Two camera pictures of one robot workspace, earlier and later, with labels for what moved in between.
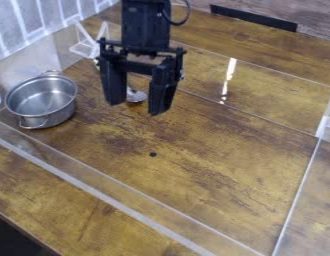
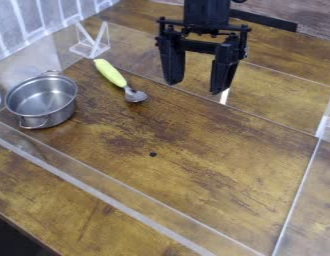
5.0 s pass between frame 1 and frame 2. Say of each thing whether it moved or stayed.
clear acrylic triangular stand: stayed
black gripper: moved
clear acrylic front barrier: stayed
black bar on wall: stayed
